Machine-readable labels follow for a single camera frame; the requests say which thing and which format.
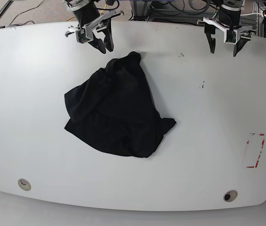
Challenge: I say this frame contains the table grommet hole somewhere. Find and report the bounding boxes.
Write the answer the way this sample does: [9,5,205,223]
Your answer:
[223,190,238,202]
[18,178,31,191]

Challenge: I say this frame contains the red tape rectangle marking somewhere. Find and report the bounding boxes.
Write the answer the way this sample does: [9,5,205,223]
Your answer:
[243,133,266,169]

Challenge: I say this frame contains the yellow cable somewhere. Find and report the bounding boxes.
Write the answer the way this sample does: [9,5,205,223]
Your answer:
[66,0,107,22]

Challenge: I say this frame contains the black t-shirt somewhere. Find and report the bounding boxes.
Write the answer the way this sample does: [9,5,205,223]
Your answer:
[64,52,176,158]

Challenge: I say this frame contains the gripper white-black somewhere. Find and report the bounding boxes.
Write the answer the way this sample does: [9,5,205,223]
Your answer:
[65,0,124,54]
[201,0,257,57]

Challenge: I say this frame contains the left table grommet hole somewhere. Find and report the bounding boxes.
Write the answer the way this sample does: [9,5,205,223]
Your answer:
[18,178,31,191]

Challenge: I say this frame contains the right table grommet hole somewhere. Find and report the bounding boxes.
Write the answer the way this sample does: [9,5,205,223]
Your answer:
[223,190,238,202]

